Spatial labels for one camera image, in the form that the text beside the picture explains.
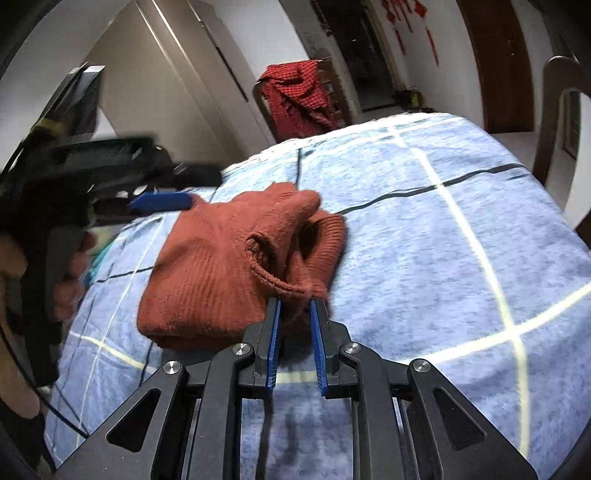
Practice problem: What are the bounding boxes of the blue plaid blanket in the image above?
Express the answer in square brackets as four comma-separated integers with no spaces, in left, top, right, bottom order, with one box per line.
[44,112,591,480]

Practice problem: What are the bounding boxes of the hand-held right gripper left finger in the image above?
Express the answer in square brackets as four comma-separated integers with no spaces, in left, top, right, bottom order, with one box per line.
[54,296,283,480]

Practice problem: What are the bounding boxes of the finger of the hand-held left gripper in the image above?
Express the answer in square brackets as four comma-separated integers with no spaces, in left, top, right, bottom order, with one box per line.
[170,161,223,187]
[128,192,193,216]

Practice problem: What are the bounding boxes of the rust red knit sweater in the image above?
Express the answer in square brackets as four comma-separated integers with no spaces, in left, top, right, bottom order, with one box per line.
[137,181,348,353]

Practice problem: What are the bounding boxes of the person's left hand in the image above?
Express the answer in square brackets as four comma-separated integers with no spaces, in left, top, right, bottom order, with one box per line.
[0,231,99,420]

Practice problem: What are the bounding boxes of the red checked cloth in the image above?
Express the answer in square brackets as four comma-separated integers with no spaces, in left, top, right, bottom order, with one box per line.
[259,59,343,140]

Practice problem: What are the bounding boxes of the brown wooden door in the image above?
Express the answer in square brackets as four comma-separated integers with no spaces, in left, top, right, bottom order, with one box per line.
[457,0,537,136]

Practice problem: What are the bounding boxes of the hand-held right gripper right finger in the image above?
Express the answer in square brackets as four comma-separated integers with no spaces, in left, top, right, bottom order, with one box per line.
[308,298,540,480]

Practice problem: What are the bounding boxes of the dark wooden chair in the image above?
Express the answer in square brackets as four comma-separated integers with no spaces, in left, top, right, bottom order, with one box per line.
[530,55,591,250]
[252,59,352,141]

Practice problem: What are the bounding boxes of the teal crochet cloth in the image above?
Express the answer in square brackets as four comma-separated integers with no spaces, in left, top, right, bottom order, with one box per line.
[84,242,117,283]

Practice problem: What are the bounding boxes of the red hanging wall decorations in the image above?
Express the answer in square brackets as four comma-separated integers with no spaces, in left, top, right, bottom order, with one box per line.
[381,0,440,63]

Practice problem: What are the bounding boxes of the white door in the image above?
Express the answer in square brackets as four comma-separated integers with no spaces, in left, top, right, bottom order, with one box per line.
[83,0,278,160]

